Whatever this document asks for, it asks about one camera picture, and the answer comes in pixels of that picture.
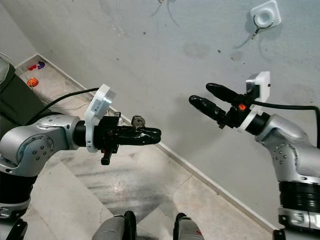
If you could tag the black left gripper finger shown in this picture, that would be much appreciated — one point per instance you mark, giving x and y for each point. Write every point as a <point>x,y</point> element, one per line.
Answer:
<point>140,132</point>
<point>140,141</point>

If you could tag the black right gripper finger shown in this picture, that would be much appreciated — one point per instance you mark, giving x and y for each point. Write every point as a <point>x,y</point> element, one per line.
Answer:
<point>207,107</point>
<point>222,93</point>

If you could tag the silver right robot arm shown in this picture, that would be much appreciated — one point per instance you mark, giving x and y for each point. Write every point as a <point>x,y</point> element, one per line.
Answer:
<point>285,145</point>

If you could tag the green sofa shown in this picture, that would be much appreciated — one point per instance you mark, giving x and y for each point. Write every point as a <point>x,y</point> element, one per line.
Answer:
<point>15,95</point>

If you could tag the silver left robot leg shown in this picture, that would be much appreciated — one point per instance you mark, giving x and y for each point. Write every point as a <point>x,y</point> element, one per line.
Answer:
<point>112,229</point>

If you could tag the silver robot leg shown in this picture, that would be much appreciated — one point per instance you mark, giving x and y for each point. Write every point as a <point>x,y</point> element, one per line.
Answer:
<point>112,229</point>
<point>189,230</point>

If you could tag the small red toy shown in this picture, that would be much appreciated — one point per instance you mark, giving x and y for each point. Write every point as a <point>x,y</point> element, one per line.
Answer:
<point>32,67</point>

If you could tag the small purple toy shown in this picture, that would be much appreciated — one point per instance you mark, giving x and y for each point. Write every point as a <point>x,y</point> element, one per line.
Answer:
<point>41,65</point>

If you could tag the silver right robot leg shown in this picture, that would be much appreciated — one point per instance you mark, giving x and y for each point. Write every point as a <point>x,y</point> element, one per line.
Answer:
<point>189,230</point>

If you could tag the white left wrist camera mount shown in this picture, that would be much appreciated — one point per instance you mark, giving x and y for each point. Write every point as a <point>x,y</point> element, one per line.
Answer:
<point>97,107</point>

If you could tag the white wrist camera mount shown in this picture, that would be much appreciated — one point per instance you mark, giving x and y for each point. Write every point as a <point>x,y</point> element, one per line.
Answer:
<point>97,107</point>
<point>261,85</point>

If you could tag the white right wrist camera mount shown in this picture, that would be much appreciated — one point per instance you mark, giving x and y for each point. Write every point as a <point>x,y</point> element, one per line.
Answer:
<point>261,85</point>

